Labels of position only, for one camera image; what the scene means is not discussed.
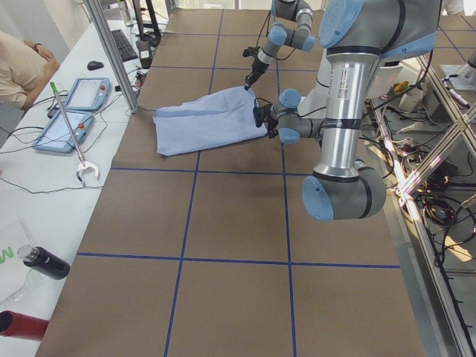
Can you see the clear plastic bag green print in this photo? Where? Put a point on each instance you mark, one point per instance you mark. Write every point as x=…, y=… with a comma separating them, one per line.
x=17, y=280

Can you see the black water bottle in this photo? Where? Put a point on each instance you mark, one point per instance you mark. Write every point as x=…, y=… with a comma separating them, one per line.
x=43, y=261

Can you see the white pedestal column base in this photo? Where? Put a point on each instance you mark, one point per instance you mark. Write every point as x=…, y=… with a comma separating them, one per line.
x=315, y=103

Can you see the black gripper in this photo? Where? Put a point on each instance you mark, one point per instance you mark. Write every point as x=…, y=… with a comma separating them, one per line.
x=256, y=68
x=271, y=123

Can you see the lower blue teach pendant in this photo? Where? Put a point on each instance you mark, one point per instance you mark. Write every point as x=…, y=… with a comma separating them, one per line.
x=56, y=137

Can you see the black computer mouse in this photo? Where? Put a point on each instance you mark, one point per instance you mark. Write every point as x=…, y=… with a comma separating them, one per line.
x=94, y=65

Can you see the light blue striped shirt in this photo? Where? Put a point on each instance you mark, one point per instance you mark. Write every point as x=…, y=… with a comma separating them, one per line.
x=215, y=120

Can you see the red water bottle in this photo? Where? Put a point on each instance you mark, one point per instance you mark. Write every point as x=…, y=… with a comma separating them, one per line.
x=17, y=325

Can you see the aluminium frame post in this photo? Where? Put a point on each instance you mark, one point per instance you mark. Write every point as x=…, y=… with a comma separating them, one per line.
x=112, y=53

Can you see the person in beige shirt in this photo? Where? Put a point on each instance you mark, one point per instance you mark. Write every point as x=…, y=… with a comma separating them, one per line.
x=26, y=68

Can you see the metal reacher grabber tool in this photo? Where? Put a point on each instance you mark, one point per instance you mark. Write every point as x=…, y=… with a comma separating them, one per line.
x=84, y=165

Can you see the black keyboard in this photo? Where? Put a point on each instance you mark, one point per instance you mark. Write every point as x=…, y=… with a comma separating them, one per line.
x=124, y=47

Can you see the upper blue teach pendant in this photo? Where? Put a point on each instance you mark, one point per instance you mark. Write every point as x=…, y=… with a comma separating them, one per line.
x=88, y=94

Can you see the blue teach pendant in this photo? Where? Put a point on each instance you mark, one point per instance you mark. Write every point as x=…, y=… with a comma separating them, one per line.
x=88, y=94
x=56, y=137

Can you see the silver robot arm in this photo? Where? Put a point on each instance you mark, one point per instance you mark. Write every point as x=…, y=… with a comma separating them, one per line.
x=300, y=38
x=357, y=37

